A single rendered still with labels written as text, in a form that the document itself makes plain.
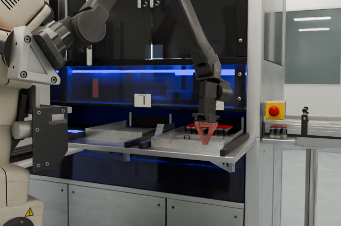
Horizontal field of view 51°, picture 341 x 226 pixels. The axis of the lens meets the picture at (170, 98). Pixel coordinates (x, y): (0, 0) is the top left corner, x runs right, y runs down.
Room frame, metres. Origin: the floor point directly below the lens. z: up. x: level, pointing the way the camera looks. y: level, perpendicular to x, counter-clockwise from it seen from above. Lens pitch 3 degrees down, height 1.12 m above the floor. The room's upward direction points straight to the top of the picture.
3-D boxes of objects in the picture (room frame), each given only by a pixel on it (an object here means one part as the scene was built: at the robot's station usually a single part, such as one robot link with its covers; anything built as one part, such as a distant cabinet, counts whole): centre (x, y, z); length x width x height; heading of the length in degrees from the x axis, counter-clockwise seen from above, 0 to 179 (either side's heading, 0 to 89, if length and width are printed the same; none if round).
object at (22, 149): (1.50, 0.58, 0.82); 0.40 x 0.14 x 0.02; 158
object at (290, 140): (1.50, -0.46, 0.87); 0.14 x 0.13 x 0.02; 157
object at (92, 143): (1.45, 0.03, 0.87); 0.70 x 0.48 x 0.02; 67
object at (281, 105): (1.46, -0.43, 1.00); 0.08 x 0.07 x 0.07; 157
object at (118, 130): (1.58, 0.16, 0.90); 0.34 x 0.26 x 0.04; 157
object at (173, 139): (1.37, -0.12, 0.90); 0.34 x 0.26 x 0.04; 158
